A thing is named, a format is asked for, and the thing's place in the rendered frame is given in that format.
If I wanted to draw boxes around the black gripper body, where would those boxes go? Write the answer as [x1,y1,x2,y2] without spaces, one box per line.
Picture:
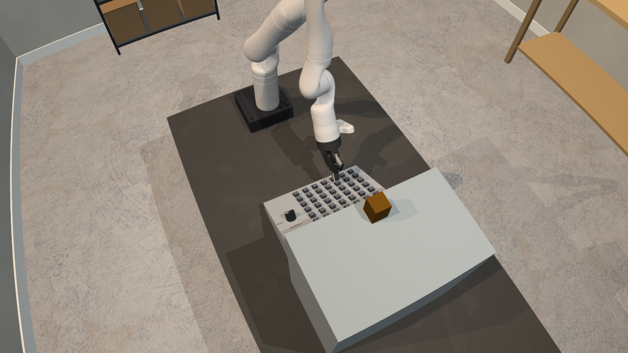
[316,136,341,164]

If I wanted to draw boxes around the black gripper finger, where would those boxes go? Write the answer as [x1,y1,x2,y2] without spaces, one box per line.
[326,153,344,182]
[320,151,331,171]

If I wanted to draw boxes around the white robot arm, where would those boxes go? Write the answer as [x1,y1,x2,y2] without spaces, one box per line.
[243,0,354,143]

